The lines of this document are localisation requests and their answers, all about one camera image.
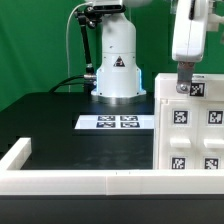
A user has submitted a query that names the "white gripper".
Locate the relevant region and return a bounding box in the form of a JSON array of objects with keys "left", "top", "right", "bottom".
[{"left": 172, "top": 0, "right": 224, "bottom": 94}]

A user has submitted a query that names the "white cabinet top block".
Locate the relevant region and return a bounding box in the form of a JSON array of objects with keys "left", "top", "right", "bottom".
[{"left": 155, "top": 73, "right": 224, "bottom": 101}]

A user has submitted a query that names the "white cabinet door panel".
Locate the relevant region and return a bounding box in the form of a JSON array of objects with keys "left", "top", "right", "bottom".
[
  {"left": 158, "top": 100, "right": 197, "bottom": 170},
  {"left": 198, "top": 101, "right": 224, "bottom": 170}
]

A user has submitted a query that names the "white cabinet body box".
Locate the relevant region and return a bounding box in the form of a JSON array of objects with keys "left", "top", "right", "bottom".
[{"left": 153, "top": 98, "right": 224, "bottom": 170}]

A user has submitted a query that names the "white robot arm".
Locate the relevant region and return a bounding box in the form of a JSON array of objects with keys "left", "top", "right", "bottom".
[{"left": 90, "top": 0, "right": 224, "bottom": 104}]

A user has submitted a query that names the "black camera bar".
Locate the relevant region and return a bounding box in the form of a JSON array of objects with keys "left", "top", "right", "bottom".
[{"left": 91, "top": 5, "right": 126, "bottom": 14}]

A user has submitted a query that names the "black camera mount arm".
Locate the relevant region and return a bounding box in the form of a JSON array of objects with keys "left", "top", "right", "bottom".
[{"left": 73, "top": 7, "right": 101, "bottom": 81}]

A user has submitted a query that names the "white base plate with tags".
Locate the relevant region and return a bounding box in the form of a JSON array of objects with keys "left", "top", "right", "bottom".
[{"left": 75, "top": 115, "right": 154, "bottom": 130}]

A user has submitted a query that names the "white cable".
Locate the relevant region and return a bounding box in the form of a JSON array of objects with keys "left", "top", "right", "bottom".
[{"left": 65, "top": 2, "right": 88, "bottom": 94}]

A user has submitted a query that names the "black cables bundle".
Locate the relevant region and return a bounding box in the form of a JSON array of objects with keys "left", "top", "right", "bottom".
[{"left": 48, "top": 75, "right": 98, "bottom": 94}]

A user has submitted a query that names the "white U-shaped workspace frame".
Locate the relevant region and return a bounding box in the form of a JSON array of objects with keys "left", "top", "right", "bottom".
[{"left": 0, "top": 137, "right": 224, "bottom": 195}]

